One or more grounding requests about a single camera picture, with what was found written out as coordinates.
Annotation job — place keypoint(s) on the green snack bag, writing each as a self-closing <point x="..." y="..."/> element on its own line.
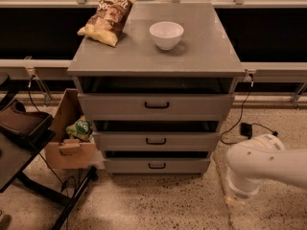
<point x="81" y="130"/>

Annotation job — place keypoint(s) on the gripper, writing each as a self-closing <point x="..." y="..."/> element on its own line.
<point x="240" y="194"/>

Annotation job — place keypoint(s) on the grey top drawer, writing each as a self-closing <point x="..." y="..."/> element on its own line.
<point x="155" y="107"/>

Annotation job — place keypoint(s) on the white bowl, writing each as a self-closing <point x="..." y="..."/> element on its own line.
<point x="166" y="35"/>

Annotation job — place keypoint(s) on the cardboard box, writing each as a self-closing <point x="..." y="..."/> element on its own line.
<point x="66" y="151"/>

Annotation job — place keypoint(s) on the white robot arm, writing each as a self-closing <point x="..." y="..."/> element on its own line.
<point x="260" y="158"/>

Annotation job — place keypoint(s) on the grey drawer cabinet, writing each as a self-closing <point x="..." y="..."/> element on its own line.
<point x="203" y="62"/>

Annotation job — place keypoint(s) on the grey bottom drawer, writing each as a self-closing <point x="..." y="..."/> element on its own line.
<point x="158" y="162"/>

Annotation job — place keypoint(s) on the grey drawer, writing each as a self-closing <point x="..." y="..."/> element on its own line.
<point x="156" y="135"/>
<point x="155" y="107"/>
<point x="158" y="162"/>

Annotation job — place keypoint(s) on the sea salt chips bag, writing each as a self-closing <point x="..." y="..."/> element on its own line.
<point x="108" y="21"/>

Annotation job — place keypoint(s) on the black power adapter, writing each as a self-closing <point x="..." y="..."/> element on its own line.
<point x="246" y="130"/>

